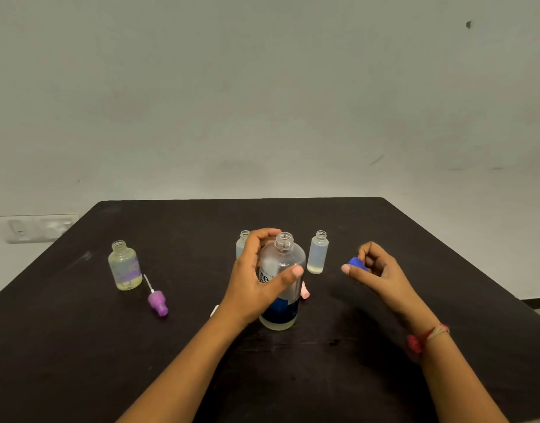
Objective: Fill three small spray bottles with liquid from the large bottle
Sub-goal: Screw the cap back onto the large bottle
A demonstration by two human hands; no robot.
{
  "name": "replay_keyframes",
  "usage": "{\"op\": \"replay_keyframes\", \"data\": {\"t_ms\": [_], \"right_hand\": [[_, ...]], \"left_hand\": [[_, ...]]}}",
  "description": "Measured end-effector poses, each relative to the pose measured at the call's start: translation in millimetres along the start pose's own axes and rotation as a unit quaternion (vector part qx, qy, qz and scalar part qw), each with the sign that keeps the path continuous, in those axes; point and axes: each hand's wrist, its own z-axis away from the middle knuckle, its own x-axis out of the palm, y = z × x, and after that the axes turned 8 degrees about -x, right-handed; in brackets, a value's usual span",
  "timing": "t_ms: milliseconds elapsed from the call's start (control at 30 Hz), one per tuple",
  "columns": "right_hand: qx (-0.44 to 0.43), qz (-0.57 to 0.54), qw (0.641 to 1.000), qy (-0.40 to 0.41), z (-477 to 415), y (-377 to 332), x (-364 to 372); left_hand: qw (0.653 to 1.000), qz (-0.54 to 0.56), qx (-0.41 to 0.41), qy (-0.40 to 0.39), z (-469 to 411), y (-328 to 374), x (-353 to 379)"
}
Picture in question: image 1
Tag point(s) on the person's right hand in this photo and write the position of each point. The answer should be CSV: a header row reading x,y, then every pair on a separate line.
x,y
384,277

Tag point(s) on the person's left hand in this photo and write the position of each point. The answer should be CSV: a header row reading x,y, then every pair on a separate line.
x,y
248,290

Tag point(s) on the blue screw cap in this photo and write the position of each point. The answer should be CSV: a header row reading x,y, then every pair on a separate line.
x,y
357,263

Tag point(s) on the white spray cap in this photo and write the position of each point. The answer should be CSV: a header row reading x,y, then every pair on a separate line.
x,y
214,310

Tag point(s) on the large clear bottle blue label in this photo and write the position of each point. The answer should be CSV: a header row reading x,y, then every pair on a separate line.
x,y
283,264

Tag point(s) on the small clear bottle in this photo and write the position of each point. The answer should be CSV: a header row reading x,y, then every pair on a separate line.
x,y
318,255
242,244

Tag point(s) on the pink spray cap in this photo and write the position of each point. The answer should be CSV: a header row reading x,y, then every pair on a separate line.
x,y
304,291

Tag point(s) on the purple spray cap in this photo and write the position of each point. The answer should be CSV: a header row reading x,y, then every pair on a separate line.
x,y
157,302

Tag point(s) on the small round bottle purple print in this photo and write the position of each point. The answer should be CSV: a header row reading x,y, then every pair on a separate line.
x,y
125,268

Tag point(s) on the person's left forearm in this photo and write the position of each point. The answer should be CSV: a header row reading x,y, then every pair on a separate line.
x,y
181,378

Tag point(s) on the red thread wristband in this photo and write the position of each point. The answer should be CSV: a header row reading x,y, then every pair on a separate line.
x,y
414,344

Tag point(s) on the black skirting board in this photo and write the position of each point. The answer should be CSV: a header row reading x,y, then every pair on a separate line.
x,y
536,302

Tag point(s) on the white plug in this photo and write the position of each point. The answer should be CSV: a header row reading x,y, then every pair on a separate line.
x,y
56,228

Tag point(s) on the white wall socket panel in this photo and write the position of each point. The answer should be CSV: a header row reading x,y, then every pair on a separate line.
x,y
23,229

